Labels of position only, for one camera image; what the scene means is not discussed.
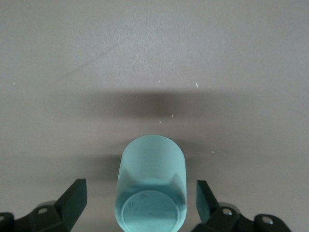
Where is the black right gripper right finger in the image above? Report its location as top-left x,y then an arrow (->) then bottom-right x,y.
190,180 -> 293,232

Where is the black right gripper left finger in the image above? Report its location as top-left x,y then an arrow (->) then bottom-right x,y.
0,178 -> 87,232

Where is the pale green plastic cup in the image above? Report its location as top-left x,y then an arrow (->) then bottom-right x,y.
113,134 -> 187,232

